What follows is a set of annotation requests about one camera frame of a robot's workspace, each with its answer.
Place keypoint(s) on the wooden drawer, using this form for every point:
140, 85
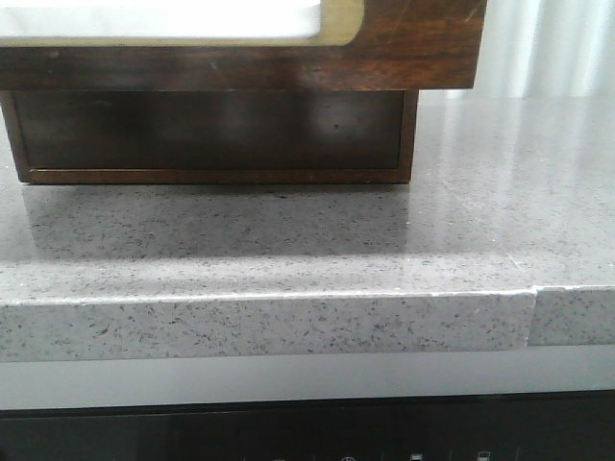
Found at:
400, 45
211, 130

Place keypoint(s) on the dark wooden drawer cabinet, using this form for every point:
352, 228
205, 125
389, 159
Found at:
400, 173

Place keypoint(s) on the black appliance control panel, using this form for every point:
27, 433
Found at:
545, 426

